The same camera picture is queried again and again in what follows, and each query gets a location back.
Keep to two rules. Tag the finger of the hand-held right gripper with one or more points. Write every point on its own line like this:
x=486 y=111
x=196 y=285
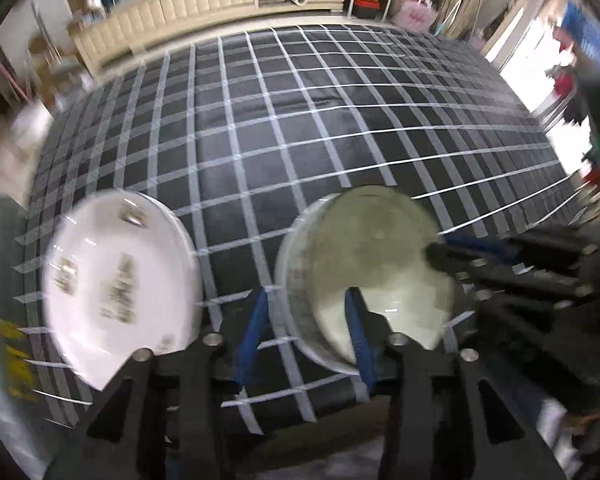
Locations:
x=505 y=275
x=485 y=248

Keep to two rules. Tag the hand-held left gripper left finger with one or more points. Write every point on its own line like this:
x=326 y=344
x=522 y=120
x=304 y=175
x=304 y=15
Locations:
x=250 y=340

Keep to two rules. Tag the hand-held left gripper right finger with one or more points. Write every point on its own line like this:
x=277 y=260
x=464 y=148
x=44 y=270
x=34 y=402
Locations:
x=361 y=345

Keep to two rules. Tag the white bowl with dark pattern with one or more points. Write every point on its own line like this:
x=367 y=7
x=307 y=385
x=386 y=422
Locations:
x=380 y=255

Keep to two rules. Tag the large white plate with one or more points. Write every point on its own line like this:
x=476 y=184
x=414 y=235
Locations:
x=115 y=285

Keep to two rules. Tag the black white checked tablecloth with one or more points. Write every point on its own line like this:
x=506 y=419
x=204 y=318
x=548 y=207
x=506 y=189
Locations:
x=300 y=125

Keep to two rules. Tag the pink bag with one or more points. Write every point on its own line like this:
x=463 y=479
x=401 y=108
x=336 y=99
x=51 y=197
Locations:
x=415 y=15

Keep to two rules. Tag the grey chair cover crown print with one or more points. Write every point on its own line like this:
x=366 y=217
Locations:
x=5 y=360

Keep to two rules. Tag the cream tufted long cabinet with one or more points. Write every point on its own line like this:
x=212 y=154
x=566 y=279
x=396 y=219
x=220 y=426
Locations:
x=190 y=5

